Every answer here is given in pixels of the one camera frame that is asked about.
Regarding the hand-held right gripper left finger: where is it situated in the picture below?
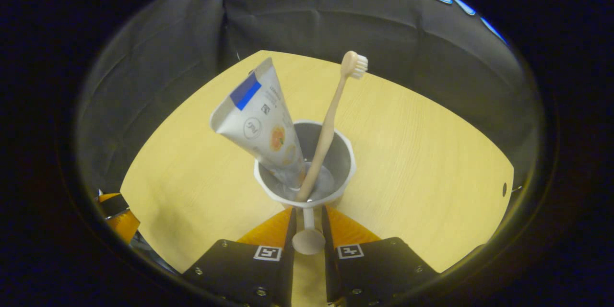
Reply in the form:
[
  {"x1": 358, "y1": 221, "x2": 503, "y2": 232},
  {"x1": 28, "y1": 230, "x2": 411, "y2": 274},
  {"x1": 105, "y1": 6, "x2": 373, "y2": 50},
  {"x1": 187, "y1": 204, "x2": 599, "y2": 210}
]
[{"x1": 182, "y1": 207, "x2": 297, "y2": 307}]

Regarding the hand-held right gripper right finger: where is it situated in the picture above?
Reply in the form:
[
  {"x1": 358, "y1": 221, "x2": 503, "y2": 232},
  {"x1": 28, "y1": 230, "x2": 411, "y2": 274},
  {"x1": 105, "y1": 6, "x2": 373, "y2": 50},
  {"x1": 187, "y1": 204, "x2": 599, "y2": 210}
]
[{"x1": 321, "y1": 205, "x2": 439, "y2": 305}]

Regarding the white cup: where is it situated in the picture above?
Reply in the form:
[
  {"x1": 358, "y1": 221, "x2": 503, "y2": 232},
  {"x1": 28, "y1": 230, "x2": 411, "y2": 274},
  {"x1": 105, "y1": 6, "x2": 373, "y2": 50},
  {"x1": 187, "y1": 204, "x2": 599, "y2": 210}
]
[{"x1": 253, "y1": 120, "x2": 356, "y2": 256}]

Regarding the beige toothbrush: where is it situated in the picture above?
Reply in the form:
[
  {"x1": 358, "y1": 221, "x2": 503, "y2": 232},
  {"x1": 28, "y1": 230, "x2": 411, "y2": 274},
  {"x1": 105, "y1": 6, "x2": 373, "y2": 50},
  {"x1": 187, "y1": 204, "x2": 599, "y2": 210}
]
[{"x1": 295, "y1": 51, "x2": 369, "y2": 202}]

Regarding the white toothpaste tube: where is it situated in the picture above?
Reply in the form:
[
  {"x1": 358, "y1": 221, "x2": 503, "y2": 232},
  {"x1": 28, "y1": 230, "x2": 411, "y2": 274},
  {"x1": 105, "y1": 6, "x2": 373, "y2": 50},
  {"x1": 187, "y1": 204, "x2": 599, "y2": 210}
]
[{"x1": 210, "y1": 57, "x2": 307, "y2": 190}]

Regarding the light wooden desktop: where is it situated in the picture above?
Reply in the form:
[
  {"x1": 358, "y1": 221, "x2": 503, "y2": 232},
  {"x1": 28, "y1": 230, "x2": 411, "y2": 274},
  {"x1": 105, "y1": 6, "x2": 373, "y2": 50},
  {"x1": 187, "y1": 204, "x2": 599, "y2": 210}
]
[{"x1": 120, "y1": 50, "x2": 515, "y2": 307}]

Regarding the black backdrop cloth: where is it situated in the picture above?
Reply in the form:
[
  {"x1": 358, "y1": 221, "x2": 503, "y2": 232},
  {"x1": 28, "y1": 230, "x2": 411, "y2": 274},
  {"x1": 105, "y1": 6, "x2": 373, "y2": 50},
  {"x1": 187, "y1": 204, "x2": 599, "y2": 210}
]
[{"x1": 77, "y1": 0, "x2": 540, "y2": 192}]

